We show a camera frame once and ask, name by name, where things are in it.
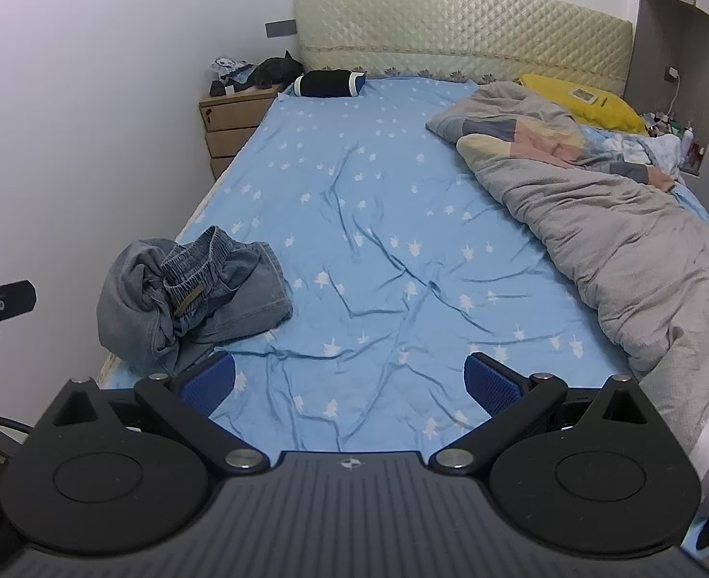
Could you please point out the wooden nightstand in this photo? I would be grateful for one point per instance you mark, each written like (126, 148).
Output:
(231, 126)

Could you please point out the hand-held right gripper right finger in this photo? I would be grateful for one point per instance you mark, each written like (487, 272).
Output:
(488, 382)

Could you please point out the grey patchwork quilt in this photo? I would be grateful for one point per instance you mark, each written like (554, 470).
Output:
(625, 265)

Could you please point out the black cloth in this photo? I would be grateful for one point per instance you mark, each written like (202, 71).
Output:
(273, 72)

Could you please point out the group of small bottles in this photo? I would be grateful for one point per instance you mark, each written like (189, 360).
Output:
(685, 135)

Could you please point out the light blue printed bed sheet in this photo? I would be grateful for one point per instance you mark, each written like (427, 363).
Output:
(366, 223)

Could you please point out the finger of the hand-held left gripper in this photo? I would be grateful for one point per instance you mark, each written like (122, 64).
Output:
(5, 300)

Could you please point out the yellow pillow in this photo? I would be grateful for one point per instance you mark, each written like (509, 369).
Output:
(607, 109)

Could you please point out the crumpled white blue cloth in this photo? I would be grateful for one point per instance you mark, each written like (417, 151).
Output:
(652, 147)

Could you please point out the small white card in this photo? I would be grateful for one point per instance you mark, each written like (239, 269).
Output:
(584, 94)

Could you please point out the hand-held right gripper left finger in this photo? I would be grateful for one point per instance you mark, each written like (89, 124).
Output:
(208, 384)

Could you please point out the white charger plug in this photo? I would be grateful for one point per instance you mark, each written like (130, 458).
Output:
(671, 73)

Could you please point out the grey wall plate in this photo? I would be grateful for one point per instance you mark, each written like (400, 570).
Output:
(279, 28)

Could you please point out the blue denim jeans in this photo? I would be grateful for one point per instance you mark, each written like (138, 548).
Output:
(149, 307)

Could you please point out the cream quilted headboard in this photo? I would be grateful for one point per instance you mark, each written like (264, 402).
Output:
(462, 30)

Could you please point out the black bolster pillow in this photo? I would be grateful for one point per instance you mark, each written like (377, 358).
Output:
(327, 84)

